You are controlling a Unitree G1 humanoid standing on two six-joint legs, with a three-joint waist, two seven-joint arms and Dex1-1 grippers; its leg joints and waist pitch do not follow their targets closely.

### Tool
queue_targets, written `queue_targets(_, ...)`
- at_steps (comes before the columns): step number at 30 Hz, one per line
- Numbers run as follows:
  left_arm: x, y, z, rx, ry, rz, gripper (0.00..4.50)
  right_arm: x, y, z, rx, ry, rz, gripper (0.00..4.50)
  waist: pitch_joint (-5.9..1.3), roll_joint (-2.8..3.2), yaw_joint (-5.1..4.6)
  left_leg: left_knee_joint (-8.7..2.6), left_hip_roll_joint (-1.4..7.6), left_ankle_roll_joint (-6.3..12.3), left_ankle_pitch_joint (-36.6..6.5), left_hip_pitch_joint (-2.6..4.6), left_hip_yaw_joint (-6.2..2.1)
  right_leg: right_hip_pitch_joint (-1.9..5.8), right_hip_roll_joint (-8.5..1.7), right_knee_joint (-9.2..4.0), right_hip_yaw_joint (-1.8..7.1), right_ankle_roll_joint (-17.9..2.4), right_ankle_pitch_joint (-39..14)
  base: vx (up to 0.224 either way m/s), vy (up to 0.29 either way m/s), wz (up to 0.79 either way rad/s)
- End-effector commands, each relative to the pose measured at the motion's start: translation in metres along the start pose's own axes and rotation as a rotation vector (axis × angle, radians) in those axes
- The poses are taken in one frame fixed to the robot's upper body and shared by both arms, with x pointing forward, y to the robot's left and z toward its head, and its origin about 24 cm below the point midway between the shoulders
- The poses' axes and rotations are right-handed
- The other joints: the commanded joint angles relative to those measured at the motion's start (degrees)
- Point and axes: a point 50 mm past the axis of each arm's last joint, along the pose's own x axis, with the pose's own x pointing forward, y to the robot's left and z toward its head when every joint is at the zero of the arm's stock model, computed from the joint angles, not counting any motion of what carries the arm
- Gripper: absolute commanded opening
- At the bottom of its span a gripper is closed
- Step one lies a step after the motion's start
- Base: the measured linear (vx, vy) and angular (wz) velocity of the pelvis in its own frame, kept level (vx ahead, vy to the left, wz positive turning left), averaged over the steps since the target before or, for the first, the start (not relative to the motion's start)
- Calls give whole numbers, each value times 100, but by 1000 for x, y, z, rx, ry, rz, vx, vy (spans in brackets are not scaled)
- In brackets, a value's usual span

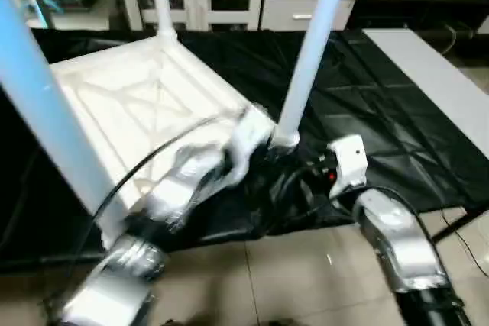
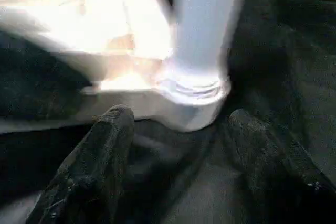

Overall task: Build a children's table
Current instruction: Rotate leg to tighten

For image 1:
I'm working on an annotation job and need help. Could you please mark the white plastic table top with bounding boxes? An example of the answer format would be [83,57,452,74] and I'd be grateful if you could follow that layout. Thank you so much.
[47,31,300,244]

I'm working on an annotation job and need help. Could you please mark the black work mat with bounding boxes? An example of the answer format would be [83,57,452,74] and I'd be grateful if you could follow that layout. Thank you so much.
[0,27,489,273]

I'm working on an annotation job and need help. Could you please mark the black tripod leg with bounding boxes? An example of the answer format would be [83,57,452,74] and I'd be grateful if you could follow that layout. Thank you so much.
[431,207,489,246]

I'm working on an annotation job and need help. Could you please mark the white drawer unit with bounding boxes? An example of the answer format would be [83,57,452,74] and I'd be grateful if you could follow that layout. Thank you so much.
[260,0,357,34]

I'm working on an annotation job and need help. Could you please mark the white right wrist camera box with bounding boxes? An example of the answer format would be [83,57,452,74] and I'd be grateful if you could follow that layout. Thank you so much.
[326,134,370,200]

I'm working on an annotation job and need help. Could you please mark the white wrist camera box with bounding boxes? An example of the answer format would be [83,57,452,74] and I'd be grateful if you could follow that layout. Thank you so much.
[228,105,277,183]
[326,134,370,200]

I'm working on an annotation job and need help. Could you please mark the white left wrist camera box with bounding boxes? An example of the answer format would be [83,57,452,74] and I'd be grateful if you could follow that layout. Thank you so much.
[228,105,277,183]

